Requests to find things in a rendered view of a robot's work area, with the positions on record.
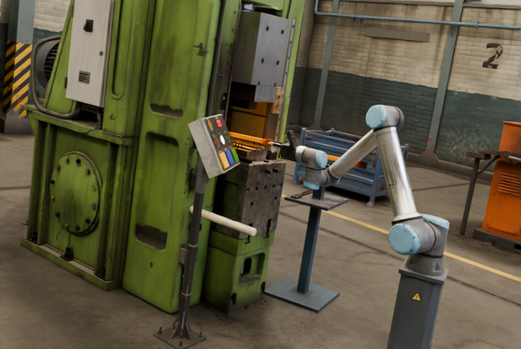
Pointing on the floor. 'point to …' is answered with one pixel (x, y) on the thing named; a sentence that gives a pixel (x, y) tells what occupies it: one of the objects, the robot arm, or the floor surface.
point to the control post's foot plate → (172, 338)
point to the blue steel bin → (331, 145)
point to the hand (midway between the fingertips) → (271, 142)
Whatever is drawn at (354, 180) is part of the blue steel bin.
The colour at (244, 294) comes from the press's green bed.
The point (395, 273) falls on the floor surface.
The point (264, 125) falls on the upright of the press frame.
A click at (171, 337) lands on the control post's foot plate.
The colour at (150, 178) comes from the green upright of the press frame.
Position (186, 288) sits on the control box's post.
